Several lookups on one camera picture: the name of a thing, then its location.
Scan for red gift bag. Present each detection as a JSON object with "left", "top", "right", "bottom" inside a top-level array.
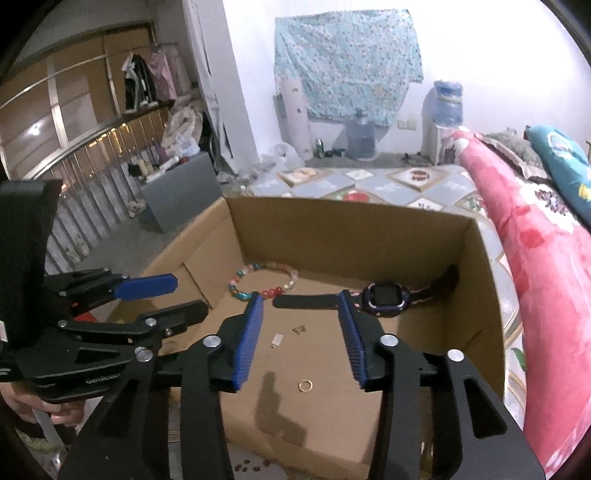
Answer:
[{"left": 70, "top": 301, "right": 94, "bottom": 325}]

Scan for grey board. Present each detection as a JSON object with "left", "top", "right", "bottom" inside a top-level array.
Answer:
[{"left": 141, "top": 152, "right": 223, "bottom": 232}]

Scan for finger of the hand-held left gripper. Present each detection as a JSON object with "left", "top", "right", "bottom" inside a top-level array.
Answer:
[
  {"left": 58, "top": 300, "right": 210, "bottom": 344},
  {"left": 46, "top": 270, "right": 179, "bottom": 320}
]

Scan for metal stair railing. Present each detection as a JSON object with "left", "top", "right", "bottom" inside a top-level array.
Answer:
[{"left": 0, "top": 99, "right": 182, "bottom": 278}]

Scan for multicolour bead bracelet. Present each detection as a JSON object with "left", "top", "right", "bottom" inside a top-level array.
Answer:
[{"left": 227, "top": 261, "right": 299, "bottom": 302}]

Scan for white water dispenser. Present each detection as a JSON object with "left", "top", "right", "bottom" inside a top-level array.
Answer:
[{"left": 427, "top": 124, "right": 463, "bottom": 167}]

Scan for purple smartwatch with pink strap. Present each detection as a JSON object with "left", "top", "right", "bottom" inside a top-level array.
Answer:
[{"left": 272, "top": 265, "right": 459, "bottom": 318}]

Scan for clear water jug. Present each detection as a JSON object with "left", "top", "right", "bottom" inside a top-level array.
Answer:
[{"left": 346, "top": 108, "right": 380, "bottom": 161}]

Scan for blue water dispenser bottle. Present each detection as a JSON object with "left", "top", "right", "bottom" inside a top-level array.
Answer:
[{"left": 433, "top": 79, "right": 464, "bottom": 127}]

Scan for brown cardboard box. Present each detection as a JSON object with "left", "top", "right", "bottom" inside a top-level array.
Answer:
[{"left": 108, "top": 196, "right": 505, "bottom": 480}]

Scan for teal printed pillow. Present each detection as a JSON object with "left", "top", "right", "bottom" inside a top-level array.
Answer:
[{"left": 524, "top": 124, "right": 591, "bottom": 216}]

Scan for white fluffy jacket pile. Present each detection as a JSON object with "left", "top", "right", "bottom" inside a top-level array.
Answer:
[{"left": 159, "top": 104, "right": 207, "bottom": 161}]

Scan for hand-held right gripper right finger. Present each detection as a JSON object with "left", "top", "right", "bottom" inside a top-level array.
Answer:
[{"left": 339, "top": 290, "right": 543, "bottom": 480}]

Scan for pink floral blanket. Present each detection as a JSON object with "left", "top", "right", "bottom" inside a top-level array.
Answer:
[{"left": 450, "top": 129, "right": 591, "bottom": 468}]

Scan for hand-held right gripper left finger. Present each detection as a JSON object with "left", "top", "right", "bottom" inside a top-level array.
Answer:
[{"left": 58, "top": 292, "right": 265, "bottom": 480}]

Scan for grey patterned pillow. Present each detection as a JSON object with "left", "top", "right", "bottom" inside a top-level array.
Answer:
[{"left": 478, "top": 130, "right": 551, "bottom": 182}]

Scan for person's left hand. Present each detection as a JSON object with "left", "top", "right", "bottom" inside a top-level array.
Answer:
[{"left": 0, "top": 382, "right": 89, "bottom": 429}]

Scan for hanging clothes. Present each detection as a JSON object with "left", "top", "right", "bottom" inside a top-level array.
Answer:
[{"left": 122, "top": 43, "right": 191, "bottom": 112}]

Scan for white rolled mat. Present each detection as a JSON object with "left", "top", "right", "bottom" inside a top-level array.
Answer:
[{"left": 278, "top": 78, "right": 314, "bottom": 161}]

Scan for teal floral wall cloth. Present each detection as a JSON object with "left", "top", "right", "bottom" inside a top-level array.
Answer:
[{"left": 273, "top": 8, "right": 424, "bottom": 128}]

